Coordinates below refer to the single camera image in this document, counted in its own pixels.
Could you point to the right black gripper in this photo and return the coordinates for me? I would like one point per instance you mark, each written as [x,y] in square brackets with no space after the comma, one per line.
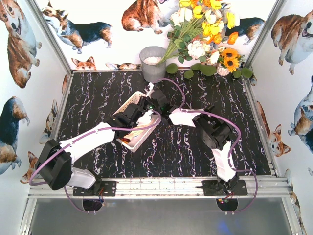
[151,98]

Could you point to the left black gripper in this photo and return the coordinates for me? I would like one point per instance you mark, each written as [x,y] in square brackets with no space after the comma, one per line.
[126,118]

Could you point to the white perforated storage basket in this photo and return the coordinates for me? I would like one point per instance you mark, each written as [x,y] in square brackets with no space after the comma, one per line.
[147,123]

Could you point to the yellow dotted work glove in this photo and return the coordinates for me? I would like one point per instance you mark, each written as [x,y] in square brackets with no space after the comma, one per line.
[133,134]

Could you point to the cream glove red cuff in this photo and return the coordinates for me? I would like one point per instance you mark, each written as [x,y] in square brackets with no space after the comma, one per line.
[125,140]

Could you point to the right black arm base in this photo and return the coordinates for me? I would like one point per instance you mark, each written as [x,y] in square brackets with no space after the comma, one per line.
[214,188]

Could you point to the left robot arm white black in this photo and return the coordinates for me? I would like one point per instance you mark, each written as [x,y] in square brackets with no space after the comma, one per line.
[55,164]

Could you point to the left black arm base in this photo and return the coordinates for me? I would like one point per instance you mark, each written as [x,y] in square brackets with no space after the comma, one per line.
[103,188]

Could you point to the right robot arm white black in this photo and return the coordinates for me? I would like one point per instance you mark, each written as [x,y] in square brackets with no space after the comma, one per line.
[215,132]

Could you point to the grey metal bucket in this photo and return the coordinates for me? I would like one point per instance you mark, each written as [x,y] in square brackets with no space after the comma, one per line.
[152,67]

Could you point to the artificial flower bouquet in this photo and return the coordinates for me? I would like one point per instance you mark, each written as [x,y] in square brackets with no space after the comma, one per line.
[198,29]

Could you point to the small sunflower pot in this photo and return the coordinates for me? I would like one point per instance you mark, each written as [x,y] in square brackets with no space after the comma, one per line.
[229,61]

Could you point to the aluminium front rail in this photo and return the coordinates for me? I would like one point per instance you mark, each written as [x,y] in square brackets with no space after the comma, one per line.
[188,187]

